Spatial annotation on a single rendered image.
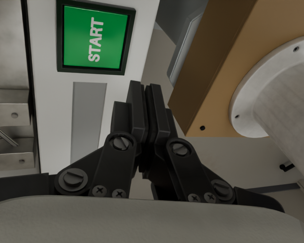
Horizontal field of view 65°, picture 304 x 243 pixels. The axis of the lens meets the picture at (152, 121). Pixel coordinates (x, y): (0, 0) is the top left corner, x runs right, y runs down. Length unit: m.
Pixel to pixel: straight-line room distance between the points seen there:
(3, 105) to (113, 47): 0.15
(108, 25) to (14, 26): 0.12
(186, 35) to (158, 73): 1.04
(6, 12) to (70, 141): 0.14
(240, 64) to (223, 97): 0.05
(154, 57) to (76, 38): 1.18
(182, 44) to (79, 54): 0.23
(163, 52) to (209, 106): 1.03
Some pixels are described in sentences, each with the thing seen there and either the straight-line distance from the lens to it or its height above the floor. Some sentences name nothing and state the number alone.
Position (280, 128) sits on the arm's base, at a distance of 0.36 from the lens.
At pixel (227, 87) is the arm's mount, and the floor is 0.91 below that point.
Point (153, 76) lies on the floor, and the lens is 1.43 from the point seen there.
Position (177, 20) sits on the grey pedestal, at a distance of 0.59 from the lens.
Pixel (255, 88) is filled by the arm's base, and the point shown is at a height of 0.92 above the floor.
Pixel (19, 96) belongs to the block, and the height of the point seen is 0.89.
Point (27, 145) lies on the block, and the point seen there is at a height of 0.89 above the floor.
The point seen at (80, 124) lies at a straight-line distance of 0.26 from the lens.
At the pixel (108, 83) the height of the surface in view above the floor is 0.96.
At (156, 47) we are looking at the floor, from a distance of 1.34.
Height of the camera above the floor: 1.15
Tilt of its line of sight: 44 degrees down
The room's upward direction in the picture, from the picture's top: 156 degrees clockwise
